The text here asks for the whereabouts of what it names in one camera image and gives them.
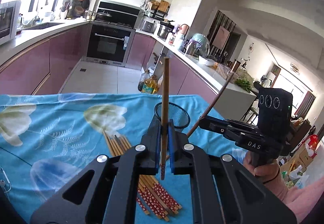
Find dark brown chopstick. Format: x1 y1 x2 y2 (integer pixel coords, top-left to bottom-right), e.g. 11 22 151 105
187 72 234 138

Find wooden chopstick red patterned end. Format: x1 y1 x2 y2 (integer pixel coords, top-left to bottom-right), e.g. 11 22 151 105
160 57 170 180

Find person's right hand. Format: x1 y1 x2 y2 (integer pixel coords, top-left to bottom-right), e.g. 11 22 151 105
243 151 280 183

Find black mesh utensil cup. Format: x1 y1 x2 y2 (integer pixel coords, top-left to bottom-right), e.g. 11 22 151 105
154 102 191 132

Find green leafy vegetables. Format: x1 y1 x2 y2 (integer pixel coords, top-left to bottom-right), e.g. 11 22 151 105
235 78 252 93

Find yellow cooking oil bottle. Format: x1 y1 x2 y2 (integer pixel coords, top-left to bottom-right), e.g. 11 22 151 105
141 75 158 94

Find teal dome food cover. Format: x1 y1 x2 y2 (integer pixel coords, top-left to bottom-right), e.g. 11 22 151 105
191 33 210 58

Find dark soy sauce bottle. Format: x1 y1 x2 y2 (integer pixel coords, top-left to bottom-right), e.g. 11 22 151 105
137 69 150 92

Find blue floral tablecloth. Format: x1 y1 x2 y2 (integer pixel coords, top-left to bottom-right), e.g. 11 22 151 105
0 92 248 224

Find pink thermos jug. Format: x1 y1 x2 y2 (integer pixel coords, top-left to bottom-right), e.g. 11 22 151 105
178 24 190 36

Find steel pot on counter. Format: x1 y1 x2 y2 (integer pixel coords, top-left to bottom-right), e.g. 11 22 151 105
157 24 174 40

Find silver rice cooker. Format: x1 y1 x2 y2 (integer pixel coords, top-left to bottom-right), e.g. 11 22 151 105
140 20 157 33

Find black built-in oven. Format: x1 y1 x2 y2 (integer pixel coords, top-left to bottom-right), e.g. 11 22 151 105
86 22 134 67

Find black range hood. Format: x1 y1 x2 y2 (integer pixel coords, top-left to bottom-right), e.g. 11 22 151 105
97 1 141 28

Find black wok on stove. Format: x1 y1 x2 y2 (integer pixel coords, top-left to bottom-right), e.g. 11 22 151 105
95 13 112 22

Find white microwave oven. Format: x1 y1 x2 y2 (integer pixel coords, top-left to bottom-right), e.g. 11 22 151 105
0 0 21 45

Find black tracking camera box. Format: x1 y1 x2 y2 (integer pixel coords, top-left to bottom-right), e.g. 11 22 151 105
257 88 293 139

